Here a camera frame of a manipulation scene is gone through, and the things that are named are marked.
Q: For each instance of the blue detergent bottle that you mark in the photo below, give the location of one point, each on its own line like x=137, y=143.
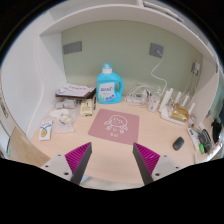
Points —
x=109, y=86

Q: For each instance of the grey wall panel left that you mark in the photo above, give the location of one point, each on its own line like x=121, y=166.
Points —
x=72, y=47

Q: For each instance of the small white bottle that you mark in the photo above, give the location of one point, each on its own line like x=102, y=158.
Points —
x=153, y=103

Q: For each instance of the black computer mouse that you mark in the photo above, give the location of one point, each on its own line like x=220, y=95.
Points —
x=178, y=143

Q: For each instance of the white power strip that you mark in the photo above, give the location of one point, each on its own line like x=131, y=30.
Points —
x=136, y=99

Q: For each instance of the white wifi router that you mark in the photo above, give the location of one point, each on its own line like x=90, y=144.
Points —
x=173, y=110

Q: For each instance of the grey wall socket right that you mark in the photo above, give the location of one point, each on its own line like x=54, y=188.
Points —
x=156, y=50

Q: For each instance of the small yellow box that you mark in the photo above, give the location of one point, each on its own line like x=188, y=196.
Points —
x=86, y=108

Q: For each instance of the white blue packet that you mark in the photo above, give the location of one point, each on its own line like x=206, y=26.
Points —
x=45, y=130

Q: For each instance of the pink mouse pad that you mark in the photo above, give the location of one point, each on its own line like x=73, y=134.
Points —
x=115, y=126

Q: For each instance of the clear plastic bag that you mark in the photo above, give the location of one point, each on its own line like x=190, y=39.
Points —
x=63, y=120

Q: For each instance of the grey folded cloth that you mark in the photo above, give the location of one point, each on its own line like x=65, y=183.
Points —
x=66, y=103

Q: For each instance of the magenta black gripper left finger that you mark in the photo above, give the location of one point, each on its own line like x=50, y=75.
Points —
x=70, y=166

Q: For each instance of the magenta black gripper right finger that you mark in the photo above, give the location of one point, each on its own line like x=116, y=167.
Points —
x=153, y=166

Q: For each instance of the black pouch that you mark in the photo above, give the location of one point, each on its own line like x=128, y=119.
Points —
x=217, y=127

